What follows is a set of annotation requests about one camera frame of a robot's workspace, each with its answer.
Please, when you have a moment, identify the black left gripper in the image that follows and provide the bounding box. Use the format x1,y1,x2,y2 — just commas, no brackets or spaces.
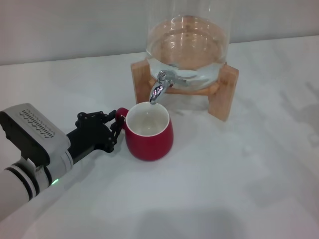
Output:
66,109,125,165

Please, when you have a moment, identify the red ceramic cup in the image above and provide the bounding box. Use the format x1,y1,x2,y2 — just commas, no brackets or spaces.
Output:
115,101,174,162

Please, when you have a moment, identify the chrome faucet tap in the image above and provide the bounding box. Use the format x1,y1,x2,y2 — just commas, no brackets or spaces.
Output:
149,70,187,105

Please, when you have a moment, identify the glass water dispenser jar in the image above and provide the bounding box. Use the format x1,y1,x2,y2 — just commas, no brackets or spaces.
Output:
146,0,231,89

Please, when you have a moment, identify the wooden dispenser stand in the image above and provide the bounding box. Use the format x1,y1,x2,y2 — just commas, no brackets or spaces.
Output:
130,58,240,123

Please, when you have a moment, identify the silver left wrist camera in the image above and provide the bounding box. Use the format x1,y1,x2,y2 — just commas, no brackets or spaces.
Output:
0,103,72,167

